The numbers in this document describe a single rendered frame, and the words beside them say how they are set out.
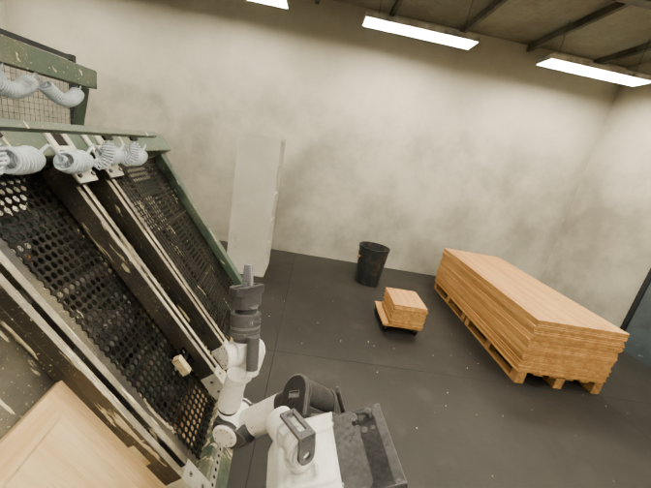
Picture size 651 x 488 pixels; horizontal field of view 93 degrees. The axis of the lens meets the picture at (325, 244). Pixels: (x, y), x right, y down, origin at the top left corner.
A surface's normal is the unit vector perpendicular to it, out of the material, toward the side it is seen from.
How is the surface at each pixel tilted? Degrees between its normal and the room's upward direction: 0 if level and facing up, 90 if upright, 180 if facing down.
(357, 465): 23
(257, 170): 90
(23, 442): 54
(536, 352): 90
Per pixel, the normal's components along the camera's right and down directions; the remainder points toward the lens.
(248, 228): 0.03, 0.29
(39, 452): 0.90, -0.44
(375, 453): -0.21, -0.92
